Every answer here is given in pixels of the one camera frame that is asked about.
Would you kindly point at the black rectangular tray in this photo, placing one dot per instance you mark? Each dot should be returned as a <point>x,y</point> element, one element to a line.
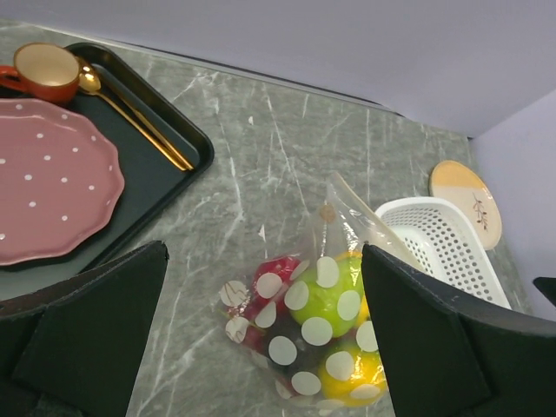
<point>151,181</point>

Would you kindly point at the yellow green mango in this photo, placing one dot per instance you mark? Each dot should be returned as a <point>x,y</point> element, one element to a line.
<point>351,375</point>

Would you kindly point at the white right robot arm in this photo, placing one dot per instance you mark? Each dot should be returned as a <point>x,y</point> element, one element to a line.
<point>547,286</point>

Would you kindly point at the red apple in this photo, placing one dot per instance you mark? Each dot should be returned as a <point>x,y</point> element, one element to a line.
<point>271,280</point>

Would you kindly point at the white perforated plastic basket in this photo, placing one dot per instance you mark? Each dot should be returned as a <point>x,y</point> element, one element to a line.
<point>445,244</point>

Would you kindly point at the gold spoon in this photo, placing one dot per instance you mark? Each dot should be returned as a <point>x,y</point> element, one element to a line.
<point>90,83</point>

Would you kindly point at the dark purple mangosteen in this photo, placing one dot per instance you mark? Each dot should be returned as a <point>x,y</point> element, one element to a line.
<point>286,349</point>

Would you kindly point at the green apple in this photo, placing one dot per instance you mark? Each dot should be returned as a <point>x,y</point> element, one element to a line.
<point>330,290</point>

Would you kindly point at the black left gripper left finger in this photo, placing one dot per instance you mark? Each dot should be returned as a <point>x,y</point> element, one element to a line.
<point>81,341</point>

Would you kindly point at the orange cup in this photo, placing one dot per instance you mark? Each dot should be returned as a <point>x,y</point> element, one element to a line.
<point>43,70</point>

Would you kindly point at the yellow cream round plate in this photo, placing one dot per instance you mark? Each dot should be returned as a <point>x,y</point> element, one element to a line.
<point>455,182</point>

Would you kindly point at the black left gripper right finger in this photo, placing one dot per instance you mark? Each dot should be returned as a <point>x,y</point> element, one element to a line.
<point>449,353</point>

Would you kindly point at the yellow pear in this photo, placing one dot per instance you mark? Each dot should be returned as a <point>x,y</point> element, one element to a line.
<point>353,259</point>

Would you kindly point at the clear polka dot zip bag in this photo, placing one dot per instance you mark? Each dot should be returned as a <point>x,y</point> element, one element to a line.
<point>343,223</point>

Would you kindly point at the pink polka dot plate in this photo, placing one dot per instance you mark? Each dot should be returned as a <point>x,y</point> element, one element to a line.
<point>60,180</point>

